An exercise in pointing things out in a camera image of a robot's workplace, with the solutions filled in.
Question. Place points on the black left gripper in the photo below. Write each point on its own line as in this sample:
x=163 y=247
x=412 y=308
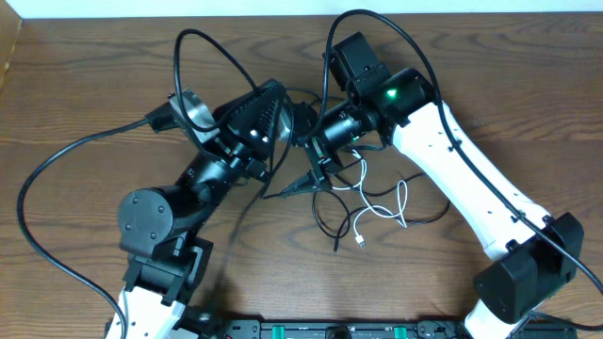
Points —
x=244 y=137

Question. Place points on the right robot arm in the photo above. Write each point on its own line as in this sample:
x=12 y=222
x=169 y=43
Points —
x=533 y=255

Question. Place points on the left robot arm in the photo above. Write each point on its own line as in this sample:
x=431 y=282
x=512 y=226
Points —
x=159 y=225

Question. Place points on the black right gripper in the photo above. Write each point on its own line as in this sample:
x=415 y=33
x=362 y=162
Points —
x=323 y=157

